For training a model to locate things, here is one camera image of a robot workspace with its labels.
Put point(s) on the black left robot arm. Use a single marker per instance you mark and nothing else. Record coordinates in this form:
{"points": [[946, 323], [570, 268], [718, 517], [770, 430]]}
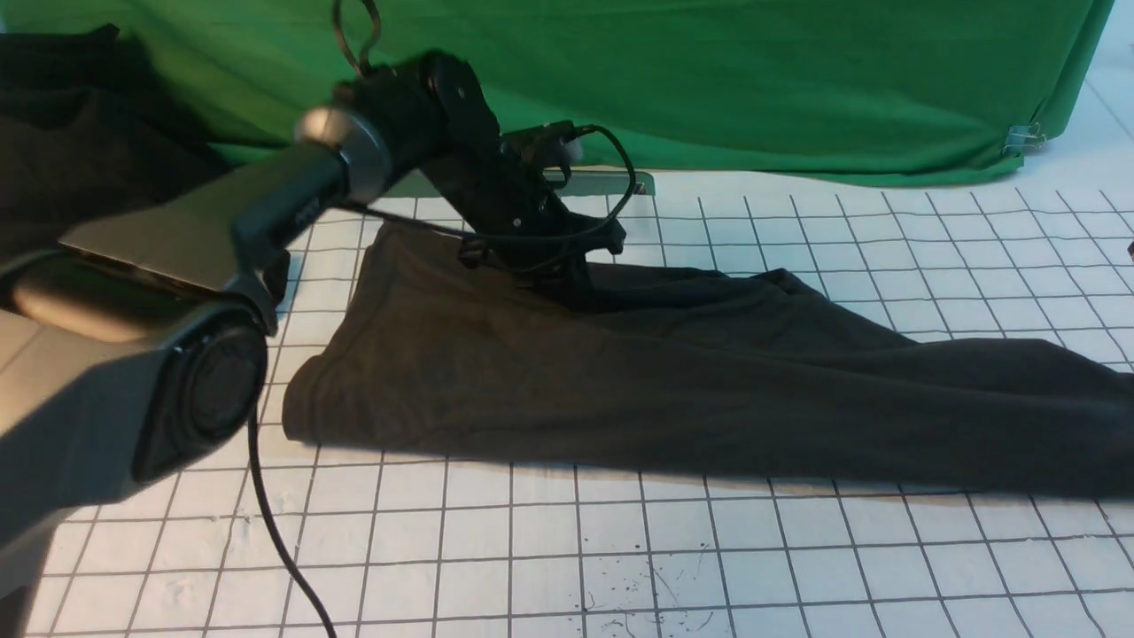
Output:
{"points": [[137, 345]]}

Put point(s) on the gray long-sleeved shirt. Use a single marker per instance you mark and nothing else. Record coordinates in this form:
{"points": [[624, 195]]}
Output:
{"points": [[689, 371]]}

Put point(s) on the metal binder clip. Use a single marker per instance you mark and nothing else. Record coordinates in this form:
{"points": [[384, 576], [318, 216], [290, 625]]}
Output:
{"points": [[1022, 140]]}

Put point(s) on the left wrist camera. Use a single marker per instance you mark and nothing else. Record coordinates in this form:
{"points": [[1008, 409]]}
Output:
{"points": [[552, 145]]}

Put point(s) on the green backdrop cloth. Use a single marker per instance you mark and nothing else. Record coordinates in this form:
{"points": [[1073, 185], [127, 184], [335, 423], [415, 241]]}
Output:
{"points": [[874, 93]]}

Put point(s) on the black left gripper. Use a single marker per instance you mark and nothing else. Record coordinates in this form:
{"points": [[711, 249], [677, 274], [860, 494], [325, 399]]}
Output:
{"points": [[539, 242]]}

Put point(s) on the black clothing pile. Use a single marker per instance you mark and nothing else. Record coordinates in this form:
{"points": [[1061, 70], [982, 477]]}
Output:
{"points": [[88, 130]]}

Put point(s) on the gray metal bracket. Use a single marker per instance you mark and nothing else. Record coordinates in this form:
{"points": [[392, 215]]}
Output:
{"points": [[587, 182]]}

